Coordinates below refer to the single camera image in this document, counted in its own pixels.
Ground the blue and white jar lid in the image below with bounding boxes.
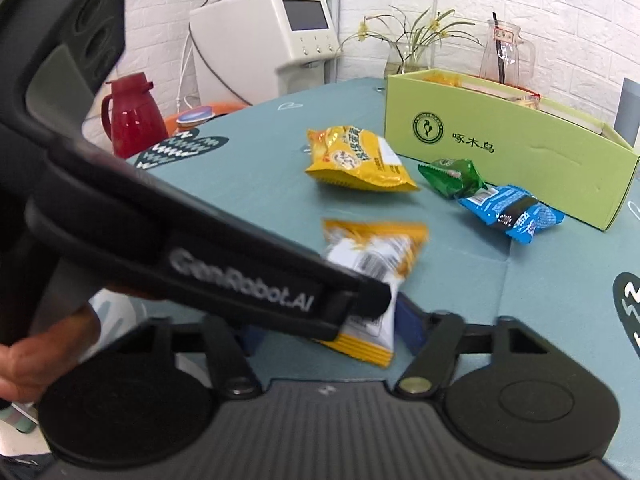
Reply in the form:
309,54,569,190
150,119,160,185
176,106,216,127

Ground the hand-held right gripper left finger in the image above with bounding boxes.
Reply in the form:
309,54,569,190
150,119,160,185
107,312,266,401

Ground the small dark green packet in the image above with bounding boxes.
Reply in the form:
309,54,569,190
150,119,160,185
417,158,488,200

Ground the green potted plant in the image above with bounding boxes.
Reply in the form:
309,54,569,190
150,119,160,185
340,6,476,75

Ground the light green cardboard box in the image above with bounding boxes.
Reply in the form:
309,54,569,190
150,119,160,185
384,66,640,232

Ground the yellow snack bag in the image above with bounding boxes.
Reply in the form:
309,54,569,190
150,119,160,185
305,126,420,192

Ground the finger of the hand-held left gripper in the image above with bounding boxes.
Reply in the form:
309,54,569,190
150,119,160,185
327,276,393,323

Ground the white appliance with screen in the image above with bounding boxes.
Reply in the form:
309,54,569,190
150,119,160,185
189,0,343,106

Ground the teal printed tablecloth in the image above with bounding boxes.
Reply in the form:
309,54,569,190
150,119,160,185
90,77,640,480

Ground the orange stool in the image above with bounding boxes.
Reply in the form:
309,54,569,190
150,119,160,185
167,101,251,137

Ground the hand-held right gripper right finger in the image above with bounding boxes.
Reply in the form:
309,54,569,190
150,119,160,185
395,294,546,401

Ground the glass pitcher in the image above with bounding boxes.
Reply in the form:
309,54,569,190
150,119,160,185
479,12,537,92

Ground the blue snack packet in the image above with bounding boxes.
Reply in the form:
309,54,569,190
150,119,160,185
459,185,566,245

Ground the white and yellow snack packet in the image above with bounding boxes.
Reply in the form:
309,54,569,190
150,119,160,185
312,218,430,368

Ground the grey post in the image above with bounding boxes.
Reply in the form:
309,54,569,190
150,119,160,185
616,77,640,143

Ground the person's left hand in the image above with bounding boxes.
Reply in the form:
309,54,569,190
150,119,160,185
0,304,103,403

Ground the red thermos jug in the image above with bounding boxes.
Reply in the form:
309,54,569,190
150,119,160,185
101,72,171,161

